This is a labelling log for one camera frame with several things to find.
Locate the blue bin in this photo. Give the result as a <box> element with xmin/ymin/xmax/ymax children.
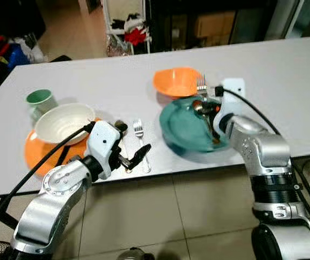
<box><xmin>8</xmin><ymin>44</ymin><xmax>31</xmax><ymax>67</ymax></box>

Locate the cardboard box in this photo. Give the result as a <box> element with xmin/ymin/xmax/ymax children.
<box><xmin>196</xmin><ymin>14</ymin><xmax>236</xmax><ymax>38</ymax></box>

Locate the gold spoon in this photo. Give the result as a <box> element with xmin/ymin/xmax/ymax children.
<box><xmin>114</xmin><ymin>120</ymin><xmax>132</xmax><ymax>174</ymax></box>

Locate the orange plate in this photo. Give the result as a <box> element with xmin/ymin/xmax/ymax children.
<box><xmin>25</xmin><ymin>118</ymin><xmax>101</xmax><ymax>177</ymax></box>

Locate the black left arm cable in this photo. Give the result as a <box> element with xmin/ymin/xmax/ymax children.
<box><xmin>0</xmin><ymin>122</ymin><xmax>96</xmax><ymax>242</ymax></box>

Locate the grey robot foot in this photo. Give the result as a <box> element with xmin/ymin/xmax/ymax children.
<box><xmin>117</xmin><ymin>248</ymin><xmax>157</xmax><ymax>260</ymax></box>

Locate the green cup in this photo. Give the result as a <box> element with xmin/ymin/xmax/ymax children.
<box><xmin>26</xmin><ymin>89</ymin><xmax>58</xmax><ymax>121</ymax></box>

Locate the white bowl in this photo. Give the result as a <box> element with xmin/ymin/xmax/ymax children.
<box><xmin>34</xmin><ymin>103</ymin><xmax>96</xmax><ymax>145</ymax></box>

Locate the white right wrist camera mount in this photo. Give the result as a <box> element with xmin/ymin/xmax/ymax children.
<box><xmin>214</xmin><ymin>79</ymin><xmax>246</xmax><ymax>136</ymax></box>

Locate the white clothes rack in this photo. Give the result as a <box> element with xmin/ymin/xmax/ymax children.
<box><xmin>102</xmin><ymin>0</ymin><xmax>151</xmax><ymax>56</ymax></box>

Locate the teal plate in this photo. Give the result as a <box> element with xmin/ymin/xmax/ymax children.
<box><xmin>159</xmin><ymin>97</ymin><xmax>237</xmax><ymax>153</ymax></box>

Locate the orange bowl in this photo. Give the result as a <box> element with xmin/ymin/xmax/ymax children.
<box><xmin>153</xmin><ymin>67</ymin><xmax>204</xmax><ymax>98</ymax></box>

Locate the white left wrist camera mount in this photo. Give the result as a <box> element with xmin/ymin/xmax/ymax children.
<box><xmin>85</xmin><ymin>120</ymin><xmax>122</xmax><ymax>179</ymax></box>

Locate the red cloth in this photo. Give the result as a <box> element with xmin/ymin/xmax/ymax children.
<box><xmin>125</xmin><ymin>28</ymin><xmax>147</xmax><ymax>47</ymax></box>

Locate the dark glass cabinet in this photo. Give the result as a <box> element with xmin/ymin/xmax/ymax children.
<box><xmin>147</xmin><ymin>0</ymin><xmax>277</xmax><ymax>48</ymax></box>

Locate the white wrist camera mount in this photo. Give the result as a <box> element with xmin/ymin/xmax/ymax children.
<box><xmin>214</xmin><ymin>79</ymin><xmax>246</xmax><ymax>136</ymax></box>
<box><xmin>85</xmin><ymin>120</ymin><xmax>122</xmax><ymax>179</ymax></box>

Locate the silver fork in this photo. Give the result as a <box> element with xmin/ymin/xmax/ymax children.
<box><xmin>133</xmin><ymin>119</ymin><xmax>151</xmax><ymax>174</ymax></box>
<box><xmin>196</xmin><ymin>76</ymin><xmax>209</xmax><ymax>101</ymax></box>

